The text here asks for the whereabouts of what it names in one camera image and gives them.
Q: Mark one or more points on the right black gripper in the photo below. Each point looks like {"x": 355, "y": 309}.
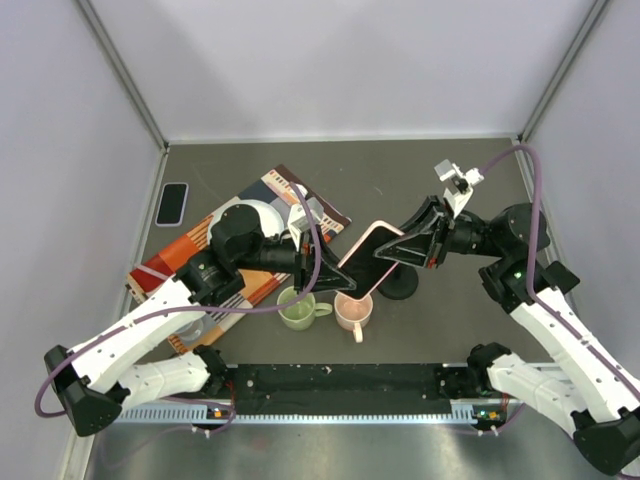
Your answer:
{"x": 421, "y": 247}

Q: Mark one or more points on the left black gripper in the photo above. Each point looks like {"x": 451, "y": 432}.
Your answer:
{"x": 330, "y": 276}

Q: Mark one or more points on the pink case smartphone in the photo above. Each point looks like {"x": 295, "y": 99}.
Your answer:
{"x": 361, "y": 264}

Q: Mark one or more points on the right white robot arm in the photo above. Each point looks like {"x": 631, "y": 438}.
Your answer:
{"x": 598, "y": 406}

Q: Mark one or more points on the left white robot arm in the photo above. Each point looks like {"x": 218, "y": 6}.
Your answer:
{"x": 99, "y": 379}

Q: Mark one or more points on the black round-base phone stand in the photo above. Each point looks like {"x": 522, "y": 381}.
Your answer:
{"x": 400, "y": 284}

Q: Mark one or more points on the black folding phone stand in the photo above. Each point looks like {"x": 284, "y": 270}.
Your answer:
{"x": 560, "y": 277}

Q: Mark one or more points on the pink ceramic mug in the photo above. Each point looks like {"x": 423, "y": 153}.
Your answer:
{"x": 353, "y": 315}

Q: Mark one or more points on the green ceramic mug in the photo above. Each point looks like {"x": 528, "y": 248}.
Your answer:
{"x": 302, "y": 314}

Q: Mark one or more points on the white plate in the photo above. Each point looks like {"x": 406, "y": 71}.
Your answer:
{"x": 271, "y": 221}

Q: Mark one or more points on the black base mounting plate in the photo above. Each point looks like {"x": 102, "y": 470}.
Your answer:
{"x": 343, "y": 388}

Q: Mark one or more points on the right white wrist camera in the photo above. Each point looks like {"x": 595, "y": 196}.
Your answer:
{"x": 459, "y": 185}

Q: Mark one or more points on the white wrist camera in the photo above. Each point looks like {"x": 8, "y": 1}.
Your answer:
{"x": 459, "y": 185}
{"x": 298, "y": 221}

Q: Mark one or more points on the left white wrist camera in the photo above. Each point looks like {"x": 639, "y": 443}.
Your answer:
{"x": 298, "y": 221}

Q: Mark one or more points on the grey slotted cable duct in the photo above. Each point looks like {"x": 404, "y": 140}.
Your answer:
{"x": 174, "y": 413}

